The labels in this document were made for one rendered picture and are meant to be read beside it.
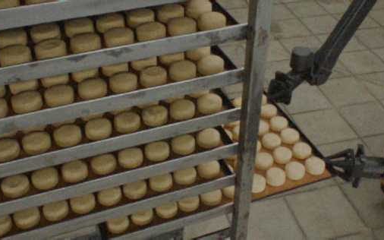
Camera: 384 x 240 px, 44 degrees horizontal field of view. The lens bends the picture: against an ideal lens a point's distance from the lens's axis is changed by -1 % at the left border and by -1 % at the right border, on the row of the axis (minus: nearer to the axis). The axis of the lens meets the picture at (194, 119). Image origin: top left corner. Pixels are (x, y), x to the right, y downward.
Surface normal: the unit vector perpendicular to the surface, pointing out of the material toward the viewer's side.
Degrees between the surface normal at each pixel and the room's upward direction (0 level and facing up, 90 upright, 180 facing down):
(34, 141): 0
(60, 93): 0
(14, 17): 90
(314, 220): 0
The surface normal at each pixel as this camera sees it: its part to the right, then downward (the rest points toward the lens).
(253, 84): 0.36, 0.57
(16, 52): 0.00, -0.79
